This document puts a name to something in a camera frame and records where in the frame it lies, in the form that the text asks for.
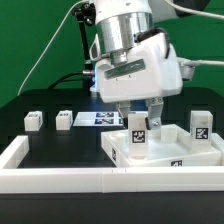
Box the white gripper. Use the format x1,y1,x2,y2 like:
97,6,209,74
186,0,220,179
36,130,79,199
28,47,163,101
90,32,183,130

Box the white marker sheet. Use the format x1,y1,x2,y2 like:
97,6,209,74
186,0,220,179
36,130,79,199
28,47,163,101
73,111,123,126

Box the black cables at base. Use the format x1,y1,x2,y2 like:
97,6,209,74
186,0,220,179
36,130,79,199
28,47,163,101
48,69,96,90

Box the white square tabletop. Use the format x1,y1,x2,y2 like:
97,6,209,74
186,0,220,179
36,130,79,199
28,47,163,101
101,125,224,168

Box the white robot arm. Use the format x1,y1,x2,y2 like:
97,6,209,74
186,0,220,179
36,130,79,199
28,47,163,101
89,0,210,129

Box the white U-shaped fence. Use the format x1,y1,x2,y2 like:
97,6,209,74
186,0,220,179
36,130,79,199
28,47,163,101
0,135,224,194

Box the white cable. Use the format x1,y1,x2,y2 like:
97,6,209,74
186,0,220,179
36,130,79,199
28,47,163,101
17,0,88,97

